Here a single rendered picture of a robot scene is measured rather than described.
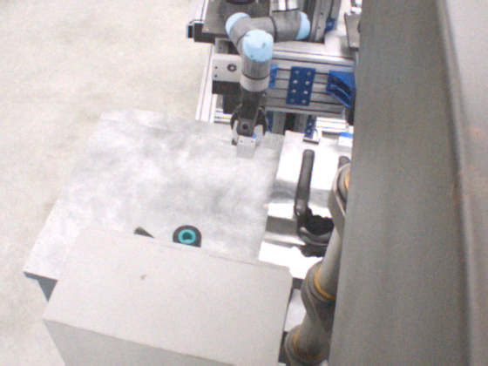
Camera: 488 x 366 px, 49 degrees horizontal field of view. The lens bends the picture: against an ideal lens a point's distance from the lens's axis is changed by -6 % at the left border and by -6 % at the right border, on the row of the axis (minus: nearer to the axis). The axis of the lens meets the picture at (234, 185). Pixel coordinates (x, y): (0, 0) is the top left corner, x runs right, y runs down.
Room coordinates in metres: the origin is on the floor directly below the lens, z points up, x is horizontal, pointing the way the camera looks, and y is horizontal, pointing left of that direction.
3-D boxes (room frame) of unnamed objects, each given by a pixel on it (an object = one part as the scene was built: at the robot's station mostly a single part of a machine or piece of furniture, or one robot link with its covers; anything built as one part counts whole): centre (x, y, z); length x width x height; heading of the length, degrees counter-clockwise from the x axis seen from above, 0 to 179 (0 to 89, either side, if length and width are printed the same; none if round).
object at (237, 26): (1.28, -0.01, 1.25); 0.11 x 0.11 x 0.08; 23
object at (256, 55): (1.18, -0.03, 1.25); 0.09 x 0.08 x 0.11; 23
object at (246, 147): (1.20, -0.03, 0.93); 0.13 x 0.05 x 0.05; 172
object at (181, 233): (0.89, 0.12, 0.82); 0.08 x 0.08 x 0.04
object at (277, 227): (1.02, -0.24, 0.87); 0.50 x 0.26 x 0.14; 172
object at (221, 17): (1.68, 0.04, 1.09); 0.15 x 0.15 x 0.10
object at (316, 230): (1.03, -0.25, 0.92); 0.35 x 0.16 x 0.09; 172
